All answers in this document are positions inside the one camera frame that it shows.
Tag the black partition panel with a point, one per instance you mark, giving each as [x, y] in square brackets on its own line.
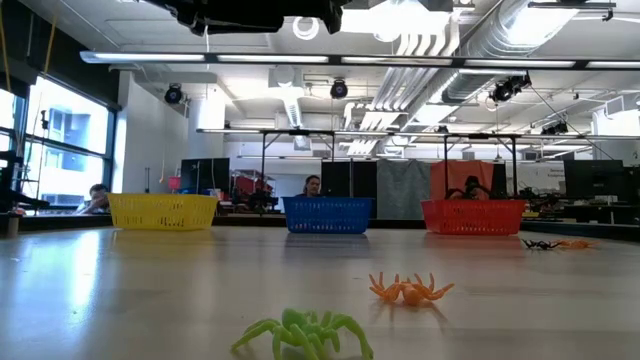
[350, 177]

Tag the large window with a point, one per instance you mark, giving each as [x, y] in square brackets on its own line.
[65, 130]

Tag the black monitor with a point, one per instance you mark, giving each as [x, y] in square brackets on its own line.
[205, 175]
[595, 180]

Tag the white ribbed ceiling pipes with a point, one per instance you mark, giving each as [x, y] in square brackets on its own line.
[400, 85]

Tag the black background rig frame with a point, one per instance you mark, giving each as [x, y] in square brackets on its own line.
[300, 132]

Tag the silver air duct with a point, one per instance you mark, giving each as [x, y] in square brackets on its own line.
[500, 45]

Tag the white ceiling duct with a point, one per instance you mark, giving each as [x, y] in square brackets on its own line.
[292, 107]

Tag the person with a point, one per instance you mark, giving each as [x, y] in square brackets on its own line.
[311, 186]
[97, 195]
[472, 184]

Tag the black plastic spider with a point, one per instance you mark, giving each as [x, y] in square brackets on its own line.
[540, 244]

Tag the pink box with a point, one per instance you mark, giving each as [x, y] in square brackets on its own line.
[174, 183]

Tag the black aluminium table frame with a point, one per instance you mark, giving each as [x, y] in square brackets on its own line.
[250, 220]

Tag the black ceiling spotlight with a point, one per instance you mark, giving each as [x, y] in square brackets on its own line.
[510, 87]
[339, 89]
[173, 94]
[555, 127]

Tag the white ceiling light panel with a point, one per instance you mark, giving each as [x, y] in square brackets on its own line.
[390, 20]

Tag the long ceiling light bar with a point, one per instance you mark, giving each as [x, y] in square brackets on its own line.
[275, 58]

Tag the orange hanging cloth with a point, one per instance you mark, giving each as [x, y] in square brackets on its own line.
[445, 172]

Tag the black shelf rack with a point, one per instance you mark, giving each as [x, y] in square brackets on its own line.
[7, 175]

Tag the blue plastic basket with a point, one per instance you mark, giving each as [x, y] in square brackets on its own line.
[327, 215]

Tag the red plastic basket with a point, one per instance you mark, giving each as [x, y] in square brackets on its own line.
[472, 217]

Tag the white board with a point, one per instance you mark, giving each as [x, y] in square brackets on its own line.
[542, 175]

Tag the orange plastic spider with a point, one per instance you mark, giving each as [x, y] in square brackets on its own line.
[584, 244]
[564, 244]
[411, 292]

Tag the dark background desk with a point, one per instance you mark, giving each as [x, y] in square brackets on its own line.
[600, 212]

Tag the green plastic spider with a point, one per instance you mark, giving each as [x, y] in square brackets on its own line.
[300, 330]

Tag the grey hanging cloth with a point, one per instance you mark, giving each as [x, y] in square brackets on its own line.
[402, 187]

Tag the yellow plastic basket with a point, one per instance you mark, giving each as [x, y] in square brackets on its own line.
[162, 212]

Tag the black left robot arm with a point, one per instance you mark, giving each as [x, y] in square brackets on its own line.
[235, 17]

